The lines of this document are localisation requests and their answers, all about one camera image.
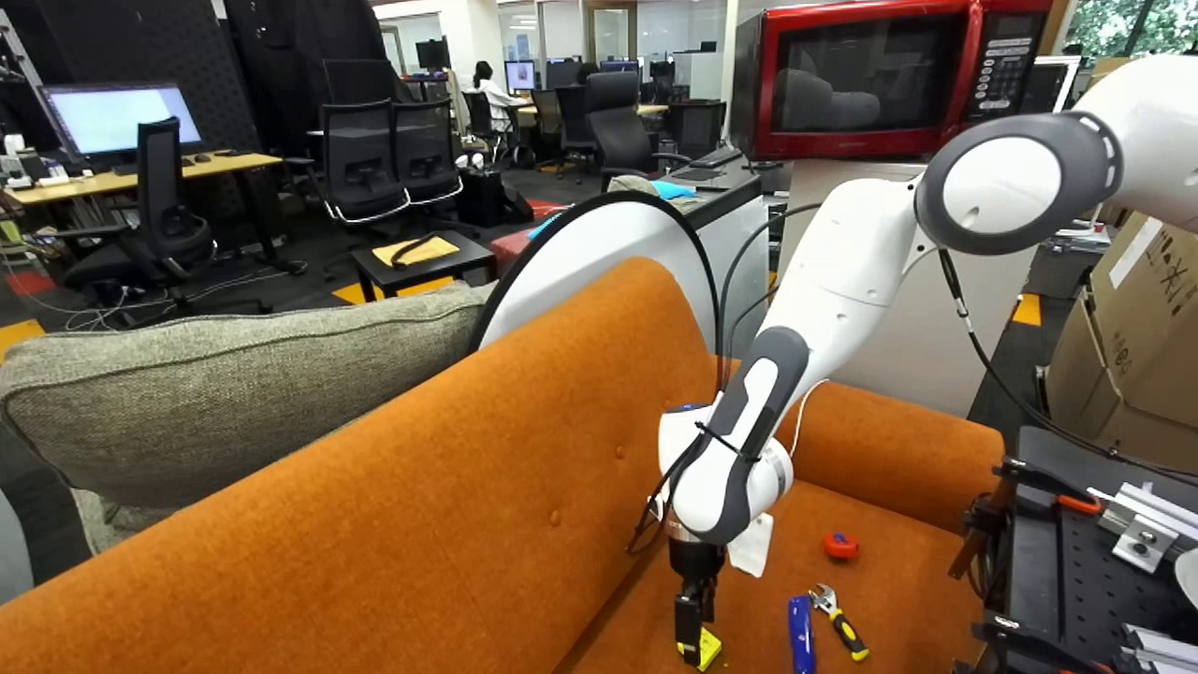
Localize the red round object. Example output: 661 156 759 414
821 532 860 562

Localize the small black side table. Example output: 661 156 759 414
353 232 495 299

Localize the black office chair back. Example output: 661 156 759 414
585 71 656 177

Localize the white cabinet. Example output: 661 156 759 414
765 156 1067 411

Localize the computer monitor on desk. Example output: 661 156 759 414
41 84 202 156

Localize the grey cushion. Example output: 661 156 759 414
0 286 490 508

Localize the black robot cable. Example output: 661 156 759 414
626 197 1198 557

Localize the large cardboard box right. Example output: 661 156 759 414
1045 216 1198 472

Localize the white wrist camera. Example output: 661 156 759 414
726 513 776 575

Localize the black office chair pair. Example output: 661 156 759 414
318 99 466 228

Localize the red microwave oven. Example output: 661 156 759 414
729 0 1052 161

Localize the yellow black handled tool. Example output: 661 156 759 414
811 585 871 661

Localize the yellow box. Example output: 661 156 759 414
675 630 724 674

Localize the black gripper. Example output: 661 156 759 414
670 540 726 658

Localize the orange fabric sofa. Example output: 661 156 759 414
0 258 1005 674

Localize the wooden desk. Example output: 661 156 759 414
0 152 286 211

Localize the blue flat tool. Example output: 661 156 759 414
786 597 815 674

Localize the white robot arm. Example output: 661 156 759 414
650 56 1198 666

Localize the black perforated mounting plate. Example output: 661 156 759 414
1000 428 1198 661

